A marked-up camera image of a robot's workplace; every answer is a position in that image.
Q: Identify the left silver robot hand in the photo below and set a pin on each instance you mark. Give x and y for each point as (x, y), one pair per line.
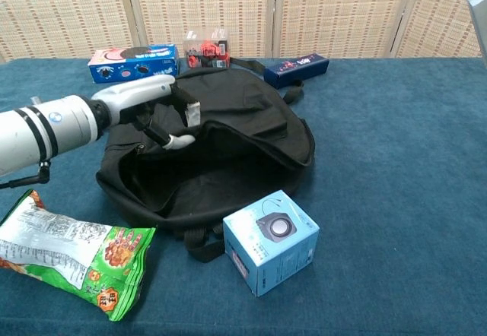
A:
(129, 92)

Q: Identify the black backpack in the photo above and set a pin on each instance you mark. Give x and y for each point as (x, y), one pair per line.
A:
(243, 108)

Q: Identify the white book yellow spine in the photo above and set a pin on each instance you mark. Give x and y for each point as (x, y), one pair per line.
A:
(477, 20)

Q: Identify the blue cookie box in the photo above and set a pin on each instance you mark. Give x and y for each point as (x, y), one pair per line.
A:
(133, 64)

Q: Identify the clear box with red items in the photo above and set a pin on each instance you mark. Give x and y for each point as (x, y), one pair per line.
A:
(207, 51)

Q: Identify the bamboo folding screen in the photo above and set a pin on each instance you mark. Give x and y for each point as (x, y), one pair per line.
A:
(213, 5)

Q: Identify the green snack bag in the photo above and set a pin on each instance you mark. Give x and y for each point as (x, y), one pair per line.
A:
(57, 245)

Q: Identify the long dark blue box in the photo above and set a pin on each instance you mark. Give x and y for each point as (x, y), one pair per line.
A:
(296, 69)

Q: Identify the light blue cube box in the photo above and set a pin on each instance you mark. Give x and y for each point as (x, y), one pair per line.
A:
(274, 252)

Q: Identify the blue table cloth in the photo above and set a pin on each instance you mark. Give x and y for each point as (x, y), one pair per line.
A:
(380, 161)

